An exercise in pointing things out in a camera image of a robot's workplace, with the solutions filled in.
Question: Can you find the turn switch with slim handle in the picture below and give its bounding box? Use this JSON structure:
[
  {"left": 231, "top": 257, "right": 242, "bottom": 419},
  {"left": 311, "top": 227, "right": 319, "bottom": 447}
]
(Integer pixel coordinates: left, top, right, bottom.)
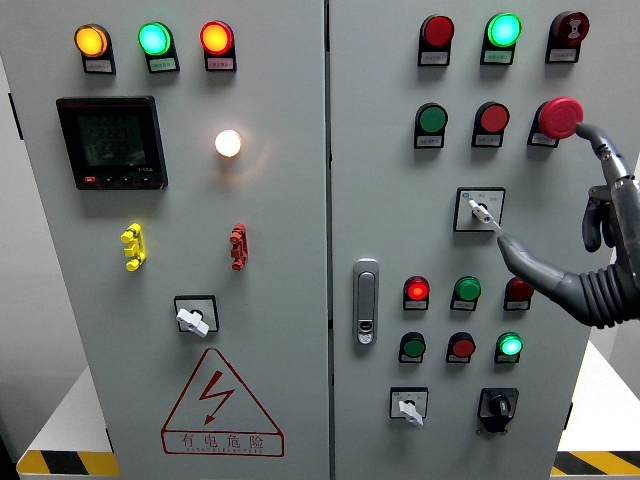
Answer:
[{"left": 453, "top": 187, "right": 507, "bottom": 234}]

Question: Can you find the small dark red lamp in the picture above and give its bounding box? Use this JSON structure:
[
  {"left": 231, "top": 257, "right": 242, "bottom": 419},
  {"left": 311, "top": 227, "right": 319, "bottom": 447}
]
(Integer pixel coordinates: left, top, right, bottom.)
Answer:
[{"left": 504, "top": 276, "right": 535, "bottom": 302}]

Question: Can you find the small green lit lamp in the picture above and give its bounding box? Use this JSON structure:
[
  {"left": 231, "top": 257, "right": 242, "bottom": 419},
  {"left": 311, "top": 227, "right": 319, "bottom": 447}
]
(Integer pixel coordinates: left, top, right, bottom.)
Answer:
[{"left": 495, "top": 332, "right": 524, "bottom": 359}]

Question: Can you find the small green push button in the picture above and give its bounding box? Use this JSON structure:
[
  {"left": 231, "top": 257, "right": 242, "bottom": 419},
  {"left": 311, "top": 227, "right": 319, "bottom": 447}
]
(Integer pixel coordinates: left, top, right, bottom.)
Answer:
[
  {"left": 453, "top": 276, "right": 482, "bottom": 302},
  {"left": 399, "top": 332, "right": 427, "bottom": 359}
]

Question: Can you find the small red push button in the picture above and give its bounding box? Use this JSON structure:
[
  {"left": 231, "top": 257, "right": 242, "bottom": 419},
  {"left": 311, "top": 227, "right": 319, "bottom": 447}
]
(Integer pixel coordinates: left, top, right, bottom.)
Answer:
[{"left": 446, "top": 332, "right": 477, "bottom": 359}]

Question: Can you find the black yellow striped tape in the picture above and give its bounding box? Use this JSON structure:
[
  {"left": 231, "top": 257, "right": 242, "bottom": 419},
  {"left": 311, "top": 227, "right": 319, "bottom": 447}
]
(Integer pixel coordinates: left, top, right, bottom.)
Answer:
[
  {"left": 551, "top": 451, "right": 640, "bottom": 476},
  {"left": 16, "top": 450, "right": 121, "bottom": 477}
]

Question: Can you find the small red lit lamp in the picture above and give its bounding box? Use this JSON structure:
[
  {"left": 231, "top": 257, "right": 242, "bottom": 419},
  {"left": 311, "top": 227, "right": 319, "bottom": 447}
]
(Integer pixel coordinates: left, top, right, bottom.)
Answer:
[{"left": 403, "top": 275, "right": 431, "bottom": 302}]

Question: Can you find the large red stop button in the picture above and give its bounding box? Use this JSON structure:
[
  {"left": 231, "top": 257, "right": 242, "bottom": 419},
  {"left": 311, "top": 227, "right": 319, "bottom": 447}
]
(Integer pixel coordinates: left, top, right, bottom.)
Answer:
[{"left": 537, "top": 96, "right": 585, "bottom": 140}]

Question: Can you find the large red push button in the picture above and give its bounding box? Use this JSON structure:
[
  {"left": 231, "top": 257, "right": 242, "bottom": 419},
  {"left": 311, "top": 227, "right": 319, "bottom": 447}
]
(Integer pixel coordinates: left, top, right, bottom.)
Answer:
[{"left": 473, "top": 101, "right": 511, "bottom": 135}]

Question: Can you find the silver door lock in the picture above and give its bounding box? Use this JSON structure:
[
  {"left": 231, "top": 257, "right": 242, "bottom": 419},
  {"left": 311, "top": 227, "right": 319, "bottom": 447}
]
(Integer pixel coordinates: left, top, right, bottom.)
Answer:
[{"left": 352, "top": 258, "right": 380, "bottom": 346}]

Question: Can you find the pale grey cabinet door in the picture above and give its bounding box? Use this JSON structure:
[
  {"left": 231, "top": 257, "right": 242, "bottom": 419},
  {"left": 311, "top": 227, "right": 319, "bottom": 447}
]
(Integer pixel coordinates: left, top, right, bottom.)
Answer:
[
  {"left": 0, "top": 0, "right": 331, "bottom": 480},
  {"left": 327, "top": 0, "right": 640, "bottom": 480}
]

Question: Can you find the large green push button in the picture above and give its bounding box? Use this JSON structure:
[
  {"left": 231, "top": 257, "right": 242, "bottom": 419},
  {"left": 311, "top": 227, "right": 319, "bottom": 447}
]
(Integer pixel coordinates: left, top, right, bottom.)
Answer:
[{"left": 414, "top": 102, "right": 449, "bottom": 136}]

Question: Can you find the red buzzer lamp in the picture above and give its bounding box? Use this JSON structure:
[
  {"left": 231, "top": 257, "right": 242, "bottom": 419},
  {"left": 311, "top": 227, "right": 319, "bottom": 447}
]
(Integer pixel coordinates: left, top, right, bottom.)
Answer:
[{"left": 549, "top": 11, "right": 590, "bottom": 49}]

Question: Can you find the large green lit lamp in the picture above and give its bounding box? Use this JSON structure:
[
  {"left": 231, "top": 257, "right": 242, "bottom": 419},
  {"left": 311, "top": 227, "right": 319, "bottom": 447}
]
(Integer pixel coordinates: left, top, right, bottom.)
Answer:
[
  {"left": 137, "top": 21, "right": 175, "bottom": 58},
  {"left": 485, "top": 12, "right": 523, "bottom": 50}
]

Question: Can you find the large dark red lamp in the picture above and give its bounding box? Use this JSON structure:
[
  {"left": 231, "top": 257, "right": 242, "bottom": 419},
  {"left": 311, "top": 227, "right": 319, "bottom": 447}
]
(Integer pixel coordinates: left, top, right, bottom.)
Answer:
[{"left": 419, "top": 14, "right": 456, "bottom": 50}]

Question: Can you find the white glowing lamp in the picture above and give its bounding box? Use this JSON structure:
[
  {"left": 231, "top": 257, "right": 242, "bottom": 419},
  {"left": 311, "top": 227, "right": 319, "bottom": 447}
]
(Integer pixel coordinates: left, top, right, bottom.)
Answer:
[{"left": 214, "top": 129, "right": 243, "bottom": 158}]

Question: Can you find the red warning triangle sticker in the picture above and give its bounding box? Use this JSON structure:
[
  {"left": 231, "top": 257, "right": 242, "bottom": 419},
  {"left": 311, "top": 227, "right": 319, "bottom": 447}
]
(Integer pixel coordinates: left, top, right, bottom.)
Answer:
[{"left": 160, "top": 347, "right": 285, "bottom": 458}]

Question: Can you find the red lamp with orange glow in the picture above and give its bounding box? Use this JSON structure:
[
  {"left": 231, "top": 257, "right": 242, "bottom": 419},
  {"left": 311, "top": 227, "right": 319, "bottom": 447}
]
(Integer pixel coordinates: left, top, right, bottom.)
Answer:
[{"left": 199, "top": 20, "right": 235, "bottom": 57}]

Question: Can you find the black display meter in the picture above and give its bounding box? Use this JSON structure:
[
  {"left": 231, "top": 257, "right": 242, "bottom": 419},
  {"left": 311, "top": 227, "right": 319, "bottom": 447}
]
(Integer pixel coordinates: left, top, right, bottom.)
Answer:
[{"left": 55, "top": 95, "right": 169, "bottom": 191}]

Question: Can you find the yellow round lamp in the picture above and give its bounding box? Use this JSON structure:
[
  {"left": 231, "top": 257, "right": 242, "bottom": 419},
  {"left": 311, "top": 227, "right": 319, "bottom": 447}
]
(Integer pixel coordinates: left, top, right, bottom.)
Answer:
[{"left": 73, "top": 23, "right": 114, "bottom": 60}]

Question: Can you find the black-handled turn switch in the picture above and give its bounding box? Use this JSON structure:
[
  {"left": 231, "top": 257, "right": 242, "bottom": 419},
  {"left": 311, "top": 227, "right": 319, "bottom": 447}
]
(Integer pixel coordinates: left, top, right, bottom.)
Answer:
[{"left": 476, "top": 387, "right": 520, "bottom": 434}]

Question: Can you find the small white-handled turn switch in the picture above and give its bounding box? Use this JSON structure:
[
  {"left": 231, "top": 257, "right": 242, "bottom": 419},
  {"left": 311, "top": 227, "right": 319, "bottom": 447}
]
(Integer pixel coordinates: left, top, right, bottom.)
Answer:
[{"left": 389, "top": 386, "right": 430, "bottom": 427}]

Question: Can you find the small red handle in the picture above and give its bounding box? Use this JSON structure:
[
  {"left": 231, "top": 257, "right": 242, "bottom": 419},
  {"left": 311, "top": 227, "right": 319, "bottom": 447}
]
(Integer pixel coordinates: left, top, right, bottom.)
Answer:
[{"left": 229, "top": 222, "right": 248, "bottom": 272}]

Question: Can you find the small yellow handle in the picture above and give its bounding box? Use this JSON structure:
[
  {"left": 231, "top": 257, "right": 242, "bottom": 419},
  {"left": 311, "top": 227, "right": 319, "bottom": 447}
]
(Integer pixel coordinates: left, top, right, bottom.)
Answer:
[{"left": 120, "top": 223, "right": 147, "bottom": 272}]

